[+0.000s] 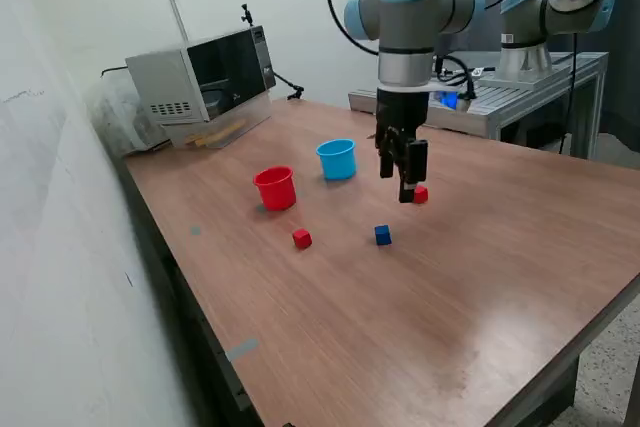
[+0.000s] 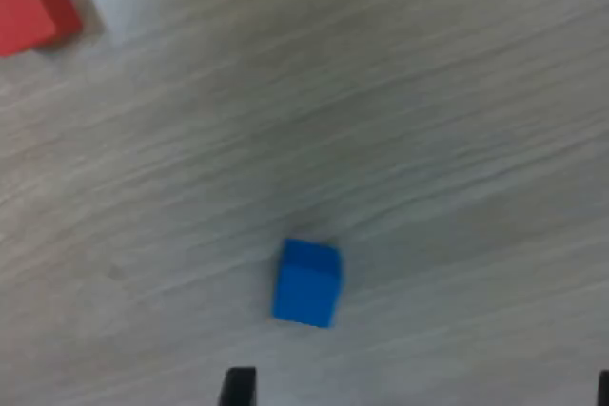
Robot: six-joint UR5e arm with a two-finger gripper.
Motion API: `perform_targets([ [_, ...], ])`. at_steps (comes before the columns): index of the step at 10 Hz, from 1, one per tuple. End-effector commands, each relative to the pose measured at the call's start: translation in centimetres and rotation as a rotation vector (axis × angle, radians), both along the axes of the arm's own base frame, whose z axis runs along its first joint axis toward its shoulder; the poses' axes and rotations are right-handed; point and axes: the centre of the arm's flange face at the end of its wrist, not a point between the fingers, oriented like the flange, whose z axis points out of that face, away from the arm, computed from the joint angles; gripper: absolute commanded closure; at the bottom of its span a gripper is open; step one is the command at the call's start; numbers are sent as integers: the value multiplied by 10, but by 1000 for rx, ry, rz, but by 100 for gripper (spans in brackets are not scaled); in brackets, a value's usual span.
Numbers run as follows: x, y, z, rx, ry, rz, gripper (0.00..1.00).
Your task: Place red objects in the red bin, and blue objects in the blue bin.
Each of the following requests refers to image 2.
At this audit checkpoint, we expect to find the blue wooden cube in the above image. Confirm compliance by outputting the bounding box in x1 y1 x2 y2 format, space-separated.
271 238 343 330

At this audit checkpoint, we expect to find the red wooden cube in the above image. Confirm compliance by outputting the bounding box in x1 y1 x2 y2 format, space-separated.
0 0 85 58

